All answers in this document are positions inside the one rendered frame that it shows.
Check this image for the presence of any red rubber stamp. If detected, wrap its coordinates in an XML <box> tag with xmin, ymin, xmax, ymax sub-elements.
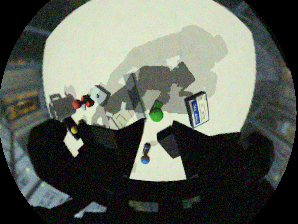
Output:
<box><xmin>73</xmin><ymin>95</ymin><xmax>94</xmax><ymax>109</ymax></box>

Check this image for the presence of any white mug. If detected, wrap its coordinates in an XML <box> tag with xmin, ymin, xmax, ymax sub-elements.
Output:
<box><xmin>48</xmin><ymin>93</ymin><xmax>76</xmax><ymax>120</ymax></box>

